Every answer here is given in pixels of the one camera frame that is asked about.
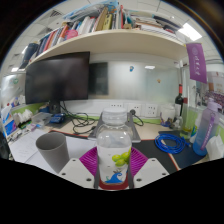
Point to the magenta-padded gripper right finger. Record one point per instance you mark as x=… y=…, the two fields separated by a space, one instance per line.
x=139 y=161

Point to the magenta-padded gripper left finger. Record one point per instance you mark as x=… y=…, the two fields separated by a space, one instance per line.
x=88 y=161

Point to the clear plastic water bottle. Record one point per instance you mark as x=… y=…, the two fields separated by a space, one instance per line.
x=115 y=140

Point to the large purple water bottle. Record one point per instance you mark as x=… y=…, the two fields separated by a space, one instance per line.
x=206 y=130

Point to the black desk mat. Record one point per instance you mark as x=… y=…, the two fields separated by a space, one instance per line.
x=150 y=156

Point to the grey metal laptop stand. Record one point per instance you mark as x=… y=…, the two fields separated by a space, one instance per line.
x=135 y=130

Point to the flat round red coaster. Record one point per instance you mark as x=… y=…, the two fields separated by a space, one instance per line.
x=113 y=187

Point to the grey cup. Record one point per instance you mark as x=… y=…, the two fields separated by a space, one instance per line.
x=53 y=151

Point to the blue electronic box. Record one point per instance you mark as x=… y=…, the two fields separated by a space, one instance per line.
x=57 y=118

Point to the clear tall glass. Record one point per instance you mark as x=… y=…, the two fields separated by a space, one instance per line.
x=188 y=123

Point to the clear plastic box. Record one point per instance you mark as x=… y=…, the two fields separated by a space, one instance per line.
x=41 y=119

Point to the handwritten white paper sheet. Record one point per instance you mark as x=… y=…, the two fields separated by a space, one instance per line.
x=23 y=148

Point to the dark wine bottle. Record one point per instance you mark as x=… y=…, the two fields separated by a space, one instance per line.
x=179 y=100

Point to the white tissue pack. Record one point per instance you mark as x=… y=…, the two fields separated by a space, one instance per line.
x=22 y=117

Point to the blue tissue box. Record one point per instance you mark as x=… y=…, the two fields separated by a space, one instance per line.
x=9 y=126

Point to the black computer monitor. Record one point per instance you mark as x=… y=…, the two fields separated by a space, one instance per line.
x=56 y=78

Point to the group photo poster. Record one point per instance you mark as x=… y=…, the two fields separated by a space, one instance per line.
x=215 y=93

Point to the purple hanging pennant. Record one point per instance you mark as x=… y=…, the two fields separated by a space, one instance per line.
x=196 y=63

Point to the wooden shelf with books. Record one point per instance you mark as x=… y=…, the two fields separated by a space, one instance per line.
x=110 y=41

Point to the white wall power socket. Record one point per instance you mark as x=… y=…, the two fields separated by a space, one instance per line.
x=116 y=105
x=151 y=110
x=136 y=109

